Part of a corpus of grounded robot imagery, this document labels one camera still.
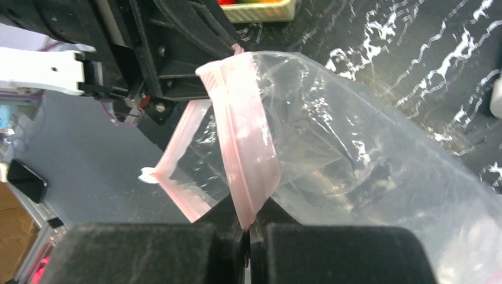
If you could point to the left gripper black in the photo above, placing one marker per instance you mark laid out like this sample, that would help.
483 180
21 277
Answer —
155 53

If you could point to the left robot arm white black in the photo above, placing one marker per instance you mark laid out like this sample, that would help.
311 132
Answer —
62 71

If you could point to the cream woven basket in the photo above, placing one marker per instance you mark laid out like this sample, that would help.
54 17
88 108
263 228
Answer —
240 12

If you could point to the clear zip top bag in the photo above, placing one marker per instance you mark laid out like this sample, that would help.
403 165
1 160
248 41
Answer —
280 126

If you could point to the aluminium frame rail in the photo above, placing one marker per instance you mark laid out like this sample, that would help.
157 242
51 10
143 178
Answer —
29 228

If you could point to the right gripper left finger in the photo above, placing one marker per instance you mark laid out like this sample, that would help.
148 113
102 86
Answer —
206 251

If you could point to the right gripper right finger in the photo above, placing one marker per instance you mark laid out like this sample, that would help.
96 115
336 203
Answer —
282 250

